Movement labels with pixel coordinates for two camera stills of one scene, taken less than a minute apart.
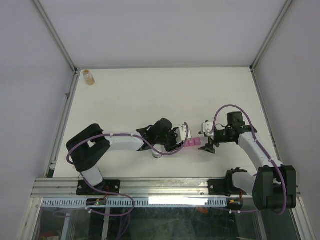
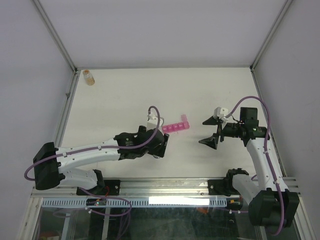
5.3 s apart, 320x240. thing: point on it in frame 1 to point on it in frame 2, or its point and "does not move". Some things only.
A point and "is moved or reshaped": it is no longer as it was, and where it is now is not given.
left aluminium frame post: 55,35 does not move
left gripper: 174,145 to 159,150
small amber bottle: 89,77 does not move
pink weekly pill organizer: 193,142 is moved or reshaped
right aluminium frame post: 270,34 does not move
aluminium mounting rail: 130,188 does not move
